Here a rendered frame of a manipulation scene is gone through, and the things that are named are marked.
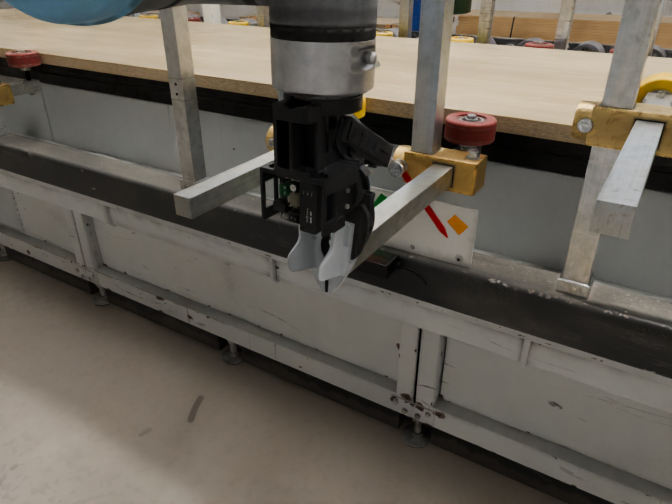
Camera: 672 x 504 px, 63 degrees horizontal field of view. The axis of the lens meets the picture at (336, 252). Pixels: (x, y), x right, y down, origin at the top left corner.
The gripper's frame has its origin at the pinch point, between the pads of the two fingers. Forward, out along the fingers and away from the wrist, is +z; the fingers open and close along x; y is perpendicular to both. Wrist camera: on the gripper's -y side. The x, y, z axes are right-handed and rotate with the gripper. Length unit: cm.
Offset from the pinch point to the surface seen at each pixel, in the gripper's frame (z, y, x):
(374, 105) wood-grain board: -8, -48, -21
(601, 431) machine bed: 55, -59, 30
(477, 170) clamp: -4.4, -31.8, 4.6
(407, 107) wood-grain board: -8, -48, -15
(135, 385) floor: 82, -34, -90
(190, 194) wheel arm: -3.1, -3.7, -24.5
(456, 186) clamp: -1.5, -31.4, 2.0
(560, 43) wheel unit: -12, -141, -8
